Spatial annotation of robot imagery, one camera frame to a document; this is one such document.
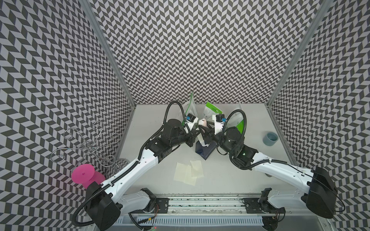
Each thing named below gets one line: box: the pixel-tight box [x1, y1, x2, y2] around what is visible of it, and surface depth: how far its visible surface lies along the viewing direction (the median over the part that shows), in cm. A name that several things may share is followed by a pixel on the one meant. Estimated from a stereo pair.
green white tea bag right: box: [225, 100, 245, 135], surface depth 85 cm
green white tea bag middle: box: [203, 101, 223, 120], surface depth 87 cm
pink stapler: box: [198, 118, 207, 127], surface depth 70 cm
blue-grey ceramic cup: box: [262, 131, 279, 146], surface depth 96 cm
